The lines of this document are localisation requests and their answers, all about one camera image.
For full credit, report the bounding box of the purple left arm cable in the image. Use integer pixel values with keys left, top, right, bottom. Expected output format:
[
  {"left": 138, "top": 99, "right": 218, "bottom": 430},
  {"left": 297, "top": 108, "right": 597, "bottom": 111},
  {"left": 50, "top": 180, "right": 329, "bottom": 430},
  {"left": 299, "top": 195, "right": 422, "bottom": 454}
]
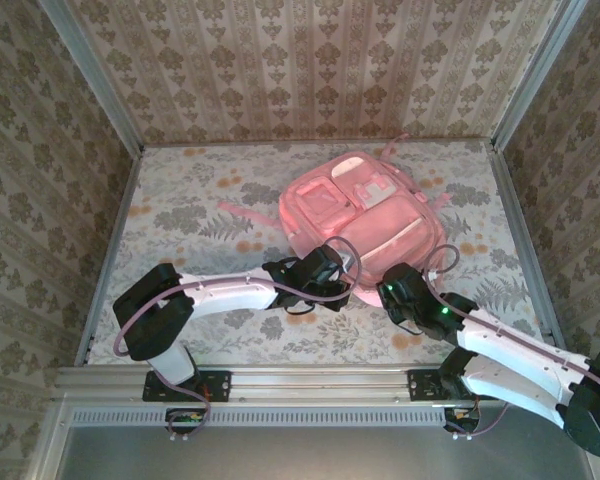
[{"left": 113, "top": 237, "right": 364, "bottom": 444}]

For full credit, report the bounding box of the floral patterned table cover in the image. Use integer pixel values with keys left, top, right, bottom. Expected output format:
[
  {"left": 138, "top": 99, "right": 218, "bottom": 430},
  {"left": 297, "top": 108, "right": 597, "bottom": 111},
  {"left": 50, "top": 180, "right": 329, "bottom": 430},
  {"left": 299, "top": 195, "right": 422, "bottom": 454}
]
[{"left": 87, "top": 139, "right": 551, "bottom": 366}]

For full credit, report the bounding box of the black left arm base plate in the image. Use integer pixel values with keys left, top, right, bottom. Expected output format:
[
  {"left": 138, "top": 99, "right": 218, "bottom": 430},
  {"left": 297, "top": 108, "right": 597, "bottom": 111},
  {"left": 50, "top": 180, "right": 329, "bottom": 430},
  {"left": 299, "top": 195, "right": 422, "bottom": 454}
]
[{"left": 142, "top": 368, "right": 232, "bottom": 404}]

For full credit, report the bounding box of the small black controller board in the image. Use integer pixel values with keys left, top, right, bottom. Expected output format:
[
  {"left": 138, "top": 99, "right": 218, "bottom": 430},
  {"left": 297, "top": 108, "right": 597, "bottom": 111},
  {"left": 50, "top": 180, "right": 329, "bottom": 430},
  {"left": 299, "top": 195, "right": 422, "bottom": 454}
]
[
  {"left": 443, "top": 407, "right": 482, "bottom": 435},
  {"left": 165, "top": 407, "right": 207, "bottom": 435}
]

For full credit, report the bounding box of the grey metal sheet panel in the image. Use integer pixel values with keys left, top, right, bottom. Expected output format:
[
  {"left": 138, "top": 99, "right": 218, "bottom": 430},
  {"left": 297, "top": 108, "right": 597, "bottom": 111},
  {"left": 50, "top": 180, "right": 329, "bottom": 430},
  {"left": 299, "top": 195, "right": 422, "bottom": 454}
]
[{"left": 54, "top": 424, "right": 600, "bottom": 480}]

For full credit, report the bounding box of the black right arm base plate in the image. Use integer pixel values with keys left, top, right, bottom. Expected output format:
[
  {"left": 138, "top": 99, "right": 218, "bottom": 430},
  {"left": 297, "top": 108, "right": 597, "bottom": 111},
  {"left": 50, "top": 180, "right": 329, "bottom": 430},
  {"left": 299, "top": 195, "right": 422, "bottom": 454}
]
[{"left": 408, "top": 368, "right": 481, "bottom": 403}]

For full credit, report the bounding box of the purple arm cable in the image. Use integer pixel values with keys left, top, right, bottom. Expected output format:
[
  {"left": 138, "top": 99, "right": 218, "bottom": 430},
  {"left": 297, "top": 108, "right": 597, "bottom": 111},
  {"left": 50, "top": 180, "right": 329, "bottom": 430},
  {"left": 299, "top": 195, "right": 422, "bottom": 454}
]
[
  {"left": 113, "top": 237, "right": 364, "bottom": 444},
  {"left": 422, "top": 243, "right": 600, "bottom": 441}
]

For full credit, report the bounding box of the pink student backpack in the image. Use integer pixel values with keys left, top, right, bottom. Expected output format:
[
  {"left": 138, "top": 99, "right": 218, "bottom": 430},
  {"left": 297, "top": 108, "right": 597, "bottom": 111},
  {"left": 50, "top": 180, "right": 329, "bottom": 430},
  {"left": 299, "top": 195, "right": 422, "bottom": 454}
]
[{"left": 218, "top": 132, "right": 454, "bottom": 306}]

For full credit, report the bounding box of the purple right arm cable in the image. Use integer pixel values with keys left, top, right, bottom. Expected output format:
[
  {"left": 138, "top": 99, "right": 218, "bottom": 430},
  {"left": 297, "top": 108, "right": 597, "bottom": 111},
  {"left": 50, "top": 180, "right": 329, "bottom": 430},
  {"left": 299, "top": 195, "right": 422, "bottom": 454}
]
[{"left": 422, "top": 243, "right": 600, "bottom": 441}]

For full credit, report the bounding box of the slotted grey cable duct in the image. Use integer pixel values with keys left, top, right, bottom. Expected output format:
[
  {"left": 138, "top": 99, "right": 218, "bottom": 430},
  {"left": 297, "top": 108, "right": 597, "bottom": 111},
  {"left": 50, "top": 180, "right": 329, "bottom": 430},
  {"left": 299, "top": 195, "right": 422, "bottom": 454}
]
[{"left": 69, "top": 405, "right": 589, "bottom": 426}]

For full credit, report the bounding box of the aluminium table side rail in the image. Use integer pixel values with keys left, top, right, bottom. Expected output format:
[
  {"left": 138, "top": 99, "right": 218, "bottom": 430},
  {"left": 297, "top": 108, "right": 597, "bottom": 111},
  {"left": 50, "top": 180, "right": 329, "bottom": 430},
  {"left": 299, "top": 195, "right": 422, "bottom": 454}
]
[
  {"left": 484, "top": 139, "right": 571, "bottom": 364},
  {"left": 74, "top": 147, "right": 144, "bottom": 366}
]

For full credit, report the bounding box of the aluminium frame post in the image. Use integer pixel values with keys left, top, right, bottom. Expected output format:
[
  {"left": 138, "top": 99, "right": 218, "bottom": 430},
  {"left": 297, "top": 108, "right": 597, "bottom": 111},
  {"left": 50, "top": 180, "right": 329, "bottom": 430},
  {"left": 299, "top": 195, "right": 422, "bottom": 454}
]
[
  {"left": 37, "top": 0, "right": 146, "bottom": 152},
  {"left": 489, "top": 0, "right": 589, "bottom": 152}
]

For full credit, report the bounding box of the aluminium front mounting rail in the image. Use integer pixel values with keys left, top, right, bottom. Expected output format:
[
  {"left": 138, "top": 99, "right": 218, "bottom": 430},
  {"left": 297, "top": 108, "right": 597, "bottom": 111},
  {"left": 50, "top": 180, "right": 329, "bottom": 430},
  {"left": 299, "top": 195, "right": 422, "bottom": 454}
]
[{"left": 54, "top": 363, "right": 591, "bottom": 401}]

